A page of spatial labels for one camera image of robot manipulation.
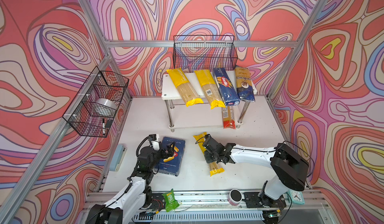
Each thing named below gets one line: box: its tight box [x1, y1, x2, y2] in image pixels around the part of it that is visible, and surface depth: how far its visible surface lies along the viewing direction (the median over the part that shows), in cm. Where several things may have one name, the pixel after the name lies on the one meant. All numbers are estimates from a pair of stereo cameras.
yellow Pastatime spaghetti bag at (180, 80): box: [166, 67, 204, 107], surface depth 76 cm
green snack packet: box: [162, 188, 180, 212], surface depth 74 cm
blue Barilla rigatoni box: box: [153, 136, 186, 177], surface depth 82 cm
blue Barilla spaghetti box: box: [212, 67, 240, 107], surface depth 75 cm
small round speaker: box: [228, 189, 243, 206], surface depth 72 cm
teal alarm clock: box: [288, 189, 305, 205], surface depth 75 cm
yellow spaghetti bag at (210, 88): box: [194, 69, 226, 110], surface depth 75 cm
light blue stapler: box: [109, 144, 128, 172], surface depth 86 cm
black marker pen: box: [102, 118, 106, 136], surface depth 74 cm
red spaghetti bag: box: [222, 105, 237, 130], surface depth 98 cm
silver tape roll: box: [94, 98, 117, 117], surface depth 73 cm
